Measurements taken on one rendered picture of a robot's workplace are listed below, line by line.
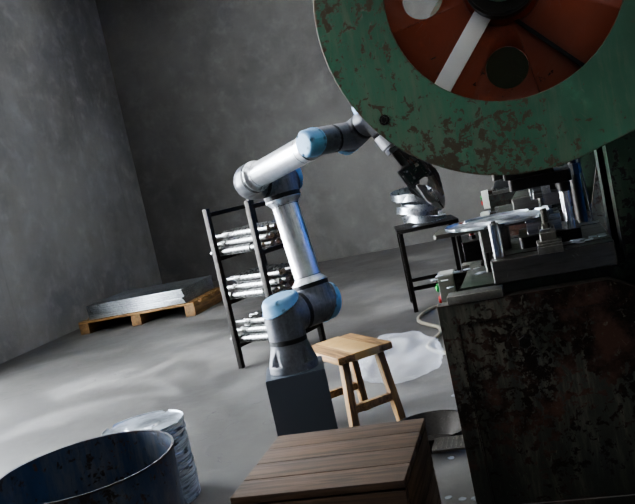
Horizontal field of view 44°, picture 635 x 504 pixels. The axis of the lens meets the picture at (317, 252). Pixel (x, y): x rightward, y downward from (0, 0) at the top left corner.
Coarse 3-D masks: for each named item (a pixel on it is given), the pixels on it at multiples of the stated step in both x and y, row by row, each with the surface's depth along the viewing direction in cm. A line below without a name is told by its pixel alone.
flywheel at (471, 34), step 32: (384, 0) 180; (448, 0) 177; (480, 0) 165; (512, 0) 163; (544, 0) 172; (576, 0) 170; (608, 0) 169; (416, 32) 180; (448, 32) 178; (480, 32) 171; (512, 32) 175; (544, 32) 173; (576, 32) 171; (608, 32) 170; (416, 64) 181; (448, 64) 174; (480, 64) 177; (544, 64) 174; (576, 64) 172; (480, 96) 178; (512, 96) 177
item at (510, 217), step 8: (536, 208) 226; (488, 216) 235; (496, 216) 226; (504, 216) 221; (512, 216) 217; (520, 216) 218; (528, 216) 214; (536, 216) 210; (456, 224) 231; (464, 224) 229; (472, 224) 224; (480, 224) 217; (448, 232) 218; (456, 232) 214
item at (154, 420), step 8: (136, 416) 292; (144, 416) 291; (152, 416) 289; (160, 416) 286; (168, 416) 284; (176, 416) 282; (120, 424) 287; (128, 424) 285; (136, 424) 280; (144, 424) 278; (152, 424) 276; (160, 424) 276; (168, 424) 274; (104, 432) 281; (112, 432) 279
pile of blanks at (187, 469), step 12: (168, 432) 269; (180, 432) 275; (180, 444) 273; (180, 456) 272; (192, 456) 280; (180, 468) 272; (192, 468) 278; (180, 480) 272; (192, 480) 276; (192, 492) 278
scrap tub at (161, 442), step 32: (64, 448) 199; (96, 448) 202; (128, 448) 201; (160, 448) 196; (0, 480) 184; (32, 480) 193; (64, 480) 199; (96, 480) 202; (128, 480) 166; (160, 480) 173
